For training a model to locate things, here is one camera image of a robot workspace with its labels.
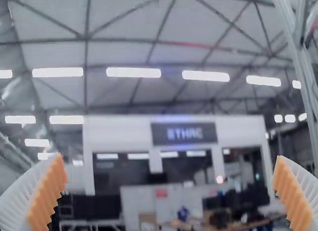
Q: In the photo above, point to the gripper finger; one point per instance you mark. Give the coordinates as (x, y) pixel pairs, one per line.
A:
(295, 191)
(44, 191)

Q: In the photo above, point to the dark sign panel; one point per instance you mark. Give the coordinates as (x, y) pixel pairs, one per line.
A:
(183, 133)

